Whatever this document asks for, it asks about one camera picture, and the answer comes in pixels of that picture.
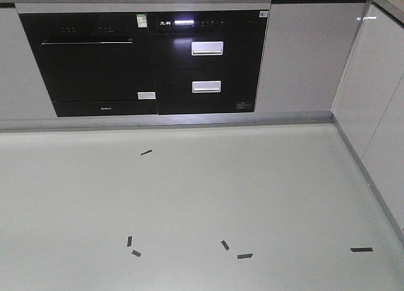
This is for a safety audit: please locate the green white energy label sticker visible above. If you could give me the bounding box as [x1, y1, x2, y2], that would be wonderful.
[136, 13, 148, 28]

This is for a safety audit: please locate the silver drawer handle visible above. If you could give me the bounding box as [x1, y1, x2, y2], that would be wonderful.
[191, 81, 222, 93]
[191, 41, 224, 56]

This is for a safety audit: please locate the black tape strip left lower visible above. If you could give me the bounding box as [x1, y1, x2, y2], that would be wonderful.
[131, 250, 141, 257]

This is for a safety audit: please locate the black tape strip right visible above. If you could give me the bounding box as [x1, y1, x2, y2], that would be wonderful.
[350, 247, 373, 252]

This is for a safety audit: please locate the lower silver drawer handle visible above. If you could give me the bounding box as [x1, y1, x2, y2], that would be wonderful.
[191, 81, 222, 93]

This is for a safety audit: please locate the black built-in sterilizer cabinet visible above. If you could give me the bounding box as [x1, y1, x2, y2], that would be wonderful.
[147, 9, 269, 115]

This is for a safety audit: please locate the black tape strip middle upper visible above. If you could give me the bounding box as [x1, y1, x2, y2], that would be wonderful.
[221, 240, 229, 251]

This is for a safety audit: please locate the upper silver drawer handle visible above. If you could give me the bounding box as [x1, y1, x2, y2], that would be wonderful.
[191, 41, 224, 56]

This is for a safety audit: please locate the black tape strip middle lower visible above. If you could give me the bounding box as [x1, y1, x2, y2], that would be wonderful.
[237, 253, 253, 259]

